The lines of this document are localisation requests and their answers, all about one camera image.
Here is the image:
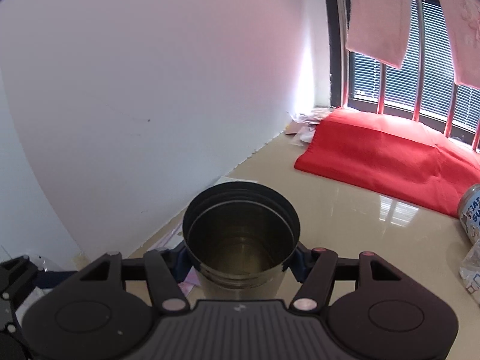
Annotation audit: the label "stainless steel cup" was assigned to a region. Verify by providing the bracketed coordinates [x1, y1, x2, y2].
[182, 181, 300, 301]

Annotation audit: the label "clear glass cartoon cup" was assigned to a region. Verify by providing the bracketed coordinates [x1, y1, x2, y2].
[459, 240, 480, 305]

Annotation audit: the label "red cloth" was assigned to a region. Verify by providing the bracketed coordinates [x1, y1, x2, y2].
[295, 108, 479, 217]

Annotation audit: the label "papers in corner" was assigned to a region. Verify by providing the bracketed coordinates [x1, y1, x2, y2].
[283, 107, 334, 146]

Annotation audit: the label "blue printed mug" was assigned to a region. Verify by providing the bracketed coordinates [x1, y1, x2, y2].
[457, 184, 480, 245]

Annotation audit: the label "metal window railing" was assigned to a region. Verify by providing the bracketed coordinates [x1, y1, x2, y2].
[326, 0, 479, 148]

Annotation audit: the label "pink pants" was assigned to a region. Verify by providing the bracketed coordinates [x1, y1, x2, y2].
[344, 0, 480, 91]

